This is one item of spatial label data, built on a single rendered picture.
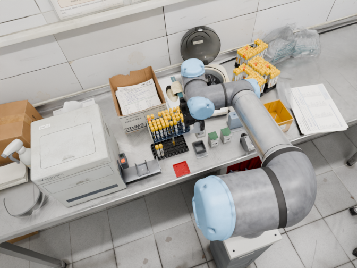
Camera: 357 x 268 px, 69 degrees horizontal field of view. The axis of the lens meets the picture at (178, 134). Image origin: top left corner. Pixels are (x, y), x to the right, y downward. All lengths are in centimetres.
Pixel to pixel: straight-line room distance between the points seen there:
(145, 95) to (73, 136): 52
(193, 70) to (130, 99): 67
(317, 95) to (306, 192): 111
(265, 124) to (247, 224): 26
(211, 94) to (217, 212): 41
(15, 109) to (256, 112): 116
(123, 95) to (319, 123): 102
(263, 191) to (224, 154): 80
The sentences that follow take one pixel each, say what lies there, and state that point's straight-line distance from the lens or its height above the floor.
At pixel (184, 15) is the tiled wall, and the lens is 144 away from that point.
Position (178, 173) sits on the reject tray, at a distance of 122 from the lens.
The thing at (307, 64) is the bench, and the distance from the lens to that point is 177.
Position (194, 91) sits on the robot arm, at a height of 140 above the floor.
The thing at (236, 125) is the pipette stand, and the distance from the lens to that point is 132.
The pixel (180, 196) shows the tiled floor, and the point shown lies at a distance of 211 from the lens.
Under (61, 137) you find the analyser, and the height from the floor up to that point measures 117.
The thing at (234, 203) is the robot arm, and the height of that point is 154.
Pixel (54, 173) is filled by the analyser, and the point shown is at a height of 117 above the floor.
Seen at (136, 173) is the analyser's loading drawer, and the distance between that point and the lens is 121.
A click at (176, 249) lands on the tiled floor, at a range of 201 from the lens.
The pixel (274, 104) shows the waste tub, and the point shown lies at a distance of 139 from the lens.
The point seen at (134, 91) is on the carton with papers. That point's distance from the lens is 147.
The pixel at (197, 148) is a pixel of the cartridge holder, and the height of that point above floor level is 89.
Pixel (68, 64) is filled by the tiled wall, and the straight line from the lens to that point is 147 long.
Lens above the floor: 198
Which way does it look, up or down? 56 degrees down
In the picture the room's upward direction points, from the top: 8 degrees counter-clockwise
